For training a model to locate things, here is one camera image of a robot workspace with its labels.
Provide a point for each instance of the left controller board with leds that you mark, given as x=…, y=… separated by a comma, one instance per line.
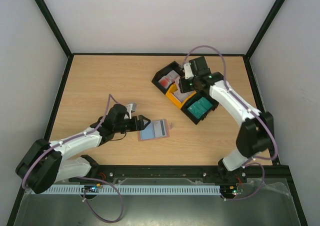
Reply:
x=96, y=188

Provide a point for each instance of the white pink card stack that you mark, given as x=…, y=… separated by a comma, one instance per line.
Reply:
x=181, y=97

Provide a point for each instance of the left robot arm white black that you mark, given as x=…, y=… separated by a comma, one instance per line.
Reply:
x=47, y=162

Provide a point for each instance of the yellow plastic bin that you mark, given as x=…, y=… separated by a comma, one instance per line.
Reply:
x=170, y=96

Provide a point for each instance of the black aluminium frame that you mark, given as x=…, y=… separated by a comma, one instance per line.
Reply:
x=246, y=57

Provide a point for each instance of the black bin with teal cards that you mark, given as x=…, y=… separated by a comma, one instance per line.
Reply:
x=196, y=97

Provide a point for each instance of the right controller board with leds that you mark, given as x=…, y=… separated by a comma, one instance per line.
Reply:
x=231, y=191

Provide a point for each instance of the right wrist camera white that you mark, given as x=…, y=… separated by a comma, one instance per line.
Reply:
x=188, y=73

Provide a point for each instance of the brown leather card holder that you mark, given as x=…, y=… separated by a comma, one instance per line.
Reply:
x=148, y=133

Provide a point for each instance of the light blue slotted cable duct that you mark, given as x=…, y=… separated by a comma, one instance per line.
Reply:
x=193, y=190

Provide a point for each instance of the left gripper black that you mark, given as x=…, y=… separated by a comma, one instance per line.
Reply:
x=139, y=123

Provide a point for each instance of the teal card stack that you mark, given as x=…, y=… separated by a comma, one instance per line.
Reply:
x=200, y=107

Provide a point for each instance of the red white card stack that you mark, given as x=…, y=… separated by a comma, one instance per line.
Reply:
x=168, y=79

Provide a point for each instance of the controller board with leds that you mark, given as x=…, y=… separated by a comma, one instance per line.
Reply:
x=96, y=188
x=231, y=191

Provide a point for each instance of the black bin with red cards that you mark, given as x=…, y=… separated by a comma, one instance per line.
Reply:
x=172, y=66

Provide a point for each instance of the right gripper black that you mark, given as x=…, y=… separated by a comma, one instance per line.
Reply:
x=184, y=85

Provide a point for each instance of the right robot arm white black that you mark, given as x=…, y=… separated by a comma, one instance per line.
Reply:
x=256, y=129

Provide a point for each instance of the white pink credit card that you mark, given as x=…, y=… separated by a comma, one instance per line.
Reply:
x=159, y=128

